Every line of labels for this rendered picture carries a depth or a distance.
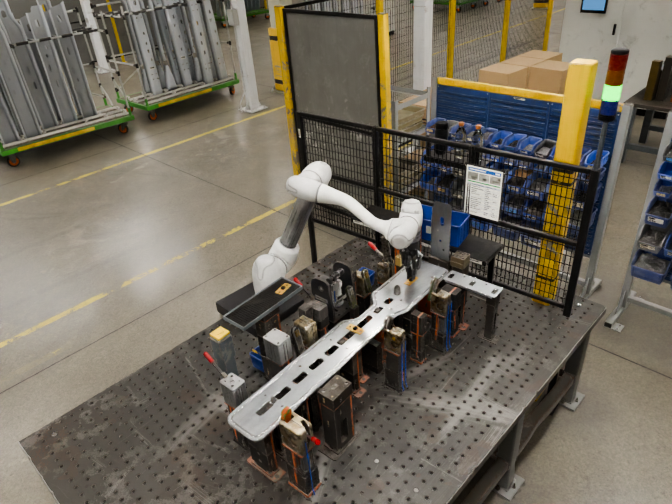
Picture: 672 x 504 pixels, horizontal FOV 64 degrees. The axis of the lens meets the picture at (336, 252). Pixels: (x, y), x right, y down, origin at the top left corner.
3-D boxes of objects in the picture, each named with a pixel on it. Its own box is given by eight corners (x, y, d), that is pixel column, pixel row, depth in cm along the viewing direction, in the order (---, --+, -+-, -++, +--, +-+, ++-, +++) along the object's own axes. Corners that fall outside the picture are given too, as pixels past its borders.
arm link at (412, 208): (403, 222, 264) (396, 235, 254) (403, 194, 256) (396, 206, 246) (424, 225, 261) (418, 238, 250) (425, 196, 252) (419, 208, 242)
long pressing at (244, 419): (261, 448, 194) (261, 445, 193) (221, 419, 207) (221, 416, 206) (451, 271, 281) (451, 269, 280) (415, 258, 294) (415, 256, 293)
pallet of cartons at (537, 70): (531, 172, 611) (544, 79, 556) (472, 156, 663) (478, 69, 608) (581, 142, 678) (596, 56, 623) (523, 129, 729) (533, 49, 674)
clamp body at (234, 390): (246, 454, 227) (231, 394, 208) (229, 441, 233) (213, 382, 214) (262, 439, 233) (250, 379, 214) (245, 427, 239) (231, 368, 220)
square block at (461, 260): (460, 315, 295) (463, 260, 276) (447, 310, 300) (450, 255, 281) (467, 307, 300) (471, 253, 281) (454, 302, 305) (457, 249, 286)
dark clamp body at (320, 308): (326, 376, 263) (320, 315, 243) (306, 365, 271) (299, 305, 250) (340, 363, 270) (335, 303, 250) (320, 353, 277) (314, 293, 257)
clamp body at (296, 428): (310, 503, 206) (300, 441, 187) (283, 483, 214) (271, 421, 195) (328, 484, 212) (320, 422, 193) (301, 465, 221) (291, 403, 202)
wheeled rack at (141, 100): (150, 124, 867) (120, 5, 775) (119, 114, 927) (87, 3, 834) (241, 94, 984) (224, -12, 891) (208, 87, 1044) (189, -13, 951)
